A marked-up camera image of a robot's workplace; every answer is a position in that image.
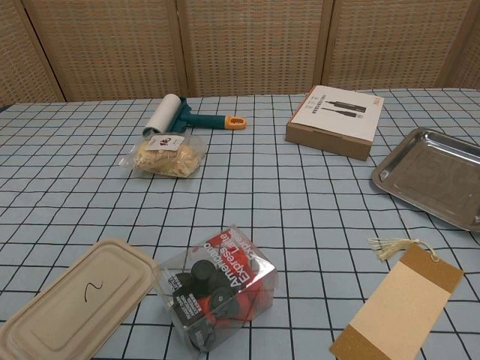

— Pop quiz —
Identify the red and black snack packet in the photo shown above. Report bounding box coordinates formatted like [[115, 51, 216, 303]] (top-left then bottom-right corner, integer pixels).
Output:
[[155, 224, 279, 353]]

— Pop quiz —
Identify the blue checked tablecloth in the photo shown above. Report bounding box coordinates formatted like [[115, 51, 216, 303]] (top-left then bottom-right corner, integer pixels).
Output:
[[0, 86, 480, 360]]

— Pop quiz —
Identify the clear bag of snacks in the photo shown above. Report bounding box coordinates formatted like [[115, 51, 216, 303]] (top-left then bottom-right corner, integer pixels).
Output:
[[118, 133, 206, 179]]

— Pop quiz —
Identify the brown beige bookmark with tassel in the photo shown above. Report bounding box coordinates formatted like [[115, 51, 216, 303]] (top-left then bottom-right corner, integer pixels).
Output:
[[328, 236, 465, 360]]

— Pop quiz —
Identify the cardboard box with white label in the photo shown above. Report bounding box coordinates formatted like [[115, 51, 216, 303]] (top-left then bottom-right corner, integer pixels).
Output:
[[284, 85, 386, 162]]

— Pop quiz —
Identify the teal white lint roller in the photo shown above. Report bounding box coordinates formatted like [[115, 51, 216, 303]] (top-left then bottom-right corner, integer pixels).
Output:
[[142, 94, 248, 137]]

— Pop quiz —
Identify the woven rattan folding screen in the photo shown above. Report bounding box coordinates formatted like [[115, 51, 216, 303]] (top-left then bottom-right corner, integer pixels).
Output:
[[0, 0, 480, 108]]

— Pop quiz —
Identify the beige paper pulp lid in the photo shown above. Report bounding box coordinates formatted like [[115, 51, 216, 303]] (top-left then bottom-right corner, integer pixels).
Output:
[[0, 238, 158, 360]]

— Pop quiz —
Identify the stainless steel tray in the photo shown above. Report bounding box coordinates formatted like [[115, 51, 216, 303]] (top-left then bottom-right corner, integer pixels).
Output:
[[370, 127, 480, 233]]

